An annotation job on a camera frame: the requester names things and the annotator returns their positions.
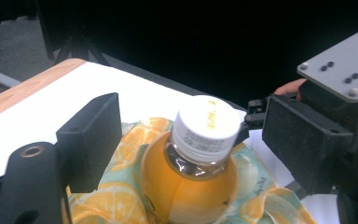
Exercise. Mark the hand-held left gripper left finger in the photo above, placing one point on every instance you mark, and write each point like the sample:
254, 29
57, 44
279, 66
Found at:
87, 140

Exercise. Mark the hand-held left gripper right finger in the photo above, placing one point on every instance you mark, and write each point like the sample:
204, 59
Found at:
304, 143

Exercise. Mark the orange slice print bag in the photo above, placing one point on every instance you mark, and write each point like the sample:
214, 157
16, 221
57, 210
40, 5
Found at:
127, 149

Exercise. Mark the orange drink bottle white cap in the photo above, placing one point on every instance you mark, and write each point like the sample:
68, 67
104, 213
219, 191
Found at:
192, 186

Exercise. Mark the white table mat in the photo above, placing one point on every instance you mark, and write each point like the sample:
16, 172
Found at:
59, 93

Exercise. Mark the wooden table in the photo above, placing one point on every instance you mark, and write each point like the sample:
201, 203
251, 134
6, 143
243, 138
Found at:
18, 90

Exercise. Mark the black stand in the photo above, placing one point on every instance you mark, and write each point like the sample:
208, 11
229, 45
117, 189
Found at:
74, 46

